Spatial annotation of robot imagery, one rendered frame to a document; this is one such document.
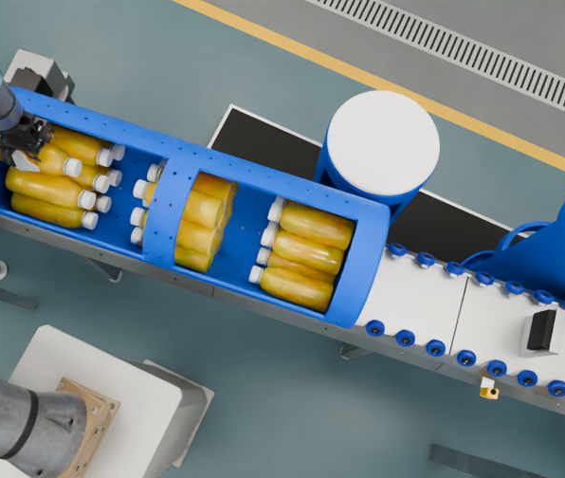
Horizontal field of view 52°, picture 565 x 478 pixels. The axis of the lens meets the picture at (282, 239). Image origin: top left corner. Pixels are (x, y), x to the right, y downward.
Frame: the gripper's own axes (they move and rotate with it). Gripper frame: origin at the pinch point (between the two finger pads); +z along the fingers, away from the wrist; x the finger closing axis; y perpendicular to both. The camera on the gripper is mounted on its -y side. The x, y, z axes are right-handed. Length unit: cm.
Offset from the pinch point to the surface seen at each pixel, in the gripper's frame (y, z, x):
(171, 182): 33.1, -9.9, 0.8
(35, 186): 3.6, 2.1, -6.2
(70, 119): 8.3, -7.1, 7.5
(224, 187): 42.2, -0.5, 6.5
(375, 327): 85, 14, -10
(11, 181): -1.8, 2.6, -6.7
